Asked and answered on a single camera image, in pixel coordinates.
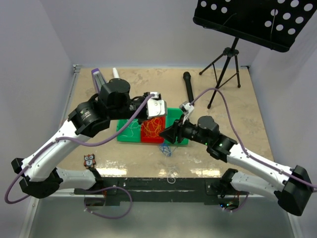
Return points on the black music stand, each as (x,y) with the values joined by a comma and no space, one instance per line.
(273,24)

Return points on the purple metronome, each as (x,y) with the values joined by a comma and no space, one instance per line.
(98,79)

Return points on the green bin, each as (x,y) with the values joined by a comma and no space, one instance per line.
(172,115)
(131,134)

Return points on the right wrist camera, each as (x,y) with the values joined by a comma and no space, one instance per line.
(187,108)

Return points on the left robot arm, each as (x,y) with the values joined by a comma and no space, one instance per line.
(39,175)

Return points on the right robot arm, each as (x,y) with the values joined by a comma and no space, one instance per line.
(290,187)

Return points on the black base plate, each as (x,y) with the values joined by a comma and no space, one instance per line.
(209,191)

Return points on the white microphone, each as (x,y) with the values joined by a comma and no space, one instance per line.
(115,73)

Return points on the red bin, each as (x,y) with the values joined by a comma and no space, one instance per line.
(150,130)

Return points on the black microphone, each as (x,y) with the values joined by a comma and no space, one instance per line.
(187,80)

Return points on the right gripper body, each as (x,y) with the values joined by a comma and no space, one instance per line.
(186,131)

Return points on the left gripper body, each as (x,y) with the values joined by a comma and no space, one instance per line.
(134,104)

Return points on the owl number tile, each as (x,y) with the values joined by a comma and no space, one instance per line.
(89,161)

